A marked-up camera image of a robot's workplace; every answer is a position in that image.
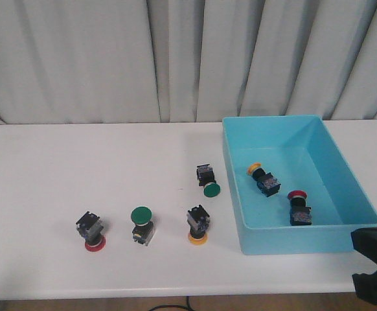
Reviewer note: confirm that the red button upside down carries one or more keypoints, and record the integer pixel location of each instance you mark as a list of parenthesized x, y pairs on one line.
[(90, 229)]

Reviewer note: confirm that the yellow button upside down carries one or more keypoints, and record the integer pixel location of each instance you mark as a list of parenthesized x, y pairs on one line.
[(199, 221)]

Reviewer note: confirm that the green button lying near box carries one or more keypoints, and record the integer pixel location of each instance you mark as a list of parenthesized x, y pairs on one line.
[(206, 180)]

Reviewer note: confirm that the yellow button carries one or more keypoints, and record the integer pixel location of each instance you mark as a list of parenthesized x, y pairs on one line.
[(266, 182), (199, 221)]

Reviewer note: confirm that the green button upright front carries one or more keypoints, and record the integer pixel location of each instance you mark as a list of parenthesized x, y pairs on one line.
[(144, 228)]

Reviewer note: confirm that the light blue plastic box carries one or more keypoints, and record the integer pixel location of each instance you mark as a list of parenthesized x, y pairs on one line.
[(300, 152)]

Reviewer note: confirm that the red button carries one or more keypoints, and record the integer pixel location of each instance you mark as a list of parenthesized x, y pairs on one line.
[(300, 213), (90, 229)]

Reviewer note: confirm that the grey pleated curtain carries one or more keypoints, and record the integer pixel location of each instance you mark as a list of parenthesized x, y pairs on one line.
[(186, 61)]

